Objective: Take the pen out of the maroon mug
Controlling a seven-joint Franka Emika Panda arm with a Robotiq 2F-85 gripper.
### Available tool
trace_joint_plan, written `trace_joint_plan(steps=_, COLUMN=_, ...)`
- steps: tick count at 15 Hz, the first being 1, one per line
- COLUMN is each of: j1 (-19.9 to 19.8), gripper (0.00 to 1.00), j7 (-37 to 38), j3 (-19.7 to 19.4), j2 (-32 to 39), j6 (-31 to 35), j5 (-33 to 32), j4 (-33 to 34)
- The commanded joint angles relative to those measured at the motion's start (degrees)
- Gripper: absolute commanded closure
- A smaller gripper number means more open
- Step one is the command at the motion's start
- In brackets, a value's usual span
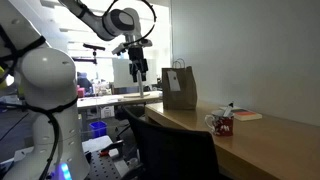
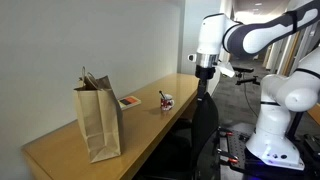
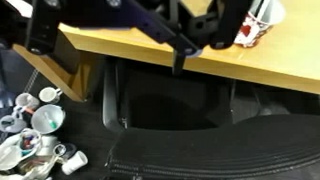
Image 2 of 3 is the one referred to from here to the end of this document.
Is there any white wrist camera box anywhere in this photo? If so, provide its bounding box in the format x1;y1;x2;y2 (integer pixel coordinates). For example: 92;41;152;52
214;61;236;79

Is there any black office chair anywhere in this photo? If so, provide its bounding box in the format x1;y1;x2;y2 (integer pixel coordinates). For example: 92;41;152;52
133;92;222;180

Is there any red handled clamp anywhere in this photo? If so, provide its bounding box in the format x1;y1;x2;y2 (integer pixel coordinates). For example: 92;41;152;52
219;154;240;165
219;129;235;138

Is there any orange and black book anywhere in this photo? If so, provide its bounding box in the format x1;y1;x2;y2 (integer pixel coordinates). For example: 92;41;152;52
117;95;142;111

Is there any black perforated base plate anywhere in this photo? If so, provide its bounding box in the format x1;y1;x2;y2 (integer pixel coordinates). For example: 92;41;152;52
218;127;259;168

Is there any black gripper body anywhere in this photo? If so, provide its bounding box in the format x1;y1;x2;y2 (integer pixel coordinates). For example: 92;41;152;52
195;64;216;81

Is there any maroon mug with white print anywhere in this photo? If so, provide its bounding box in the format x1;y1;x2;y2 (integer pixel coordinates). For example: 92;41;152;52
160;93;176;112

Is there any black camera stand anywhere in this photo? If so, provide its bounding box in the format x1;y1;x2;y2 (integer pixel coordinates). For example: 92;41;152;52
232;65;261;87

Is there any brown paper bag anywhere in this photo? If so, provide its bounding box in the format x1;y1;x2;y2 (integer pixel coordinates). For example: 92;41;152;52
73;65;125;164

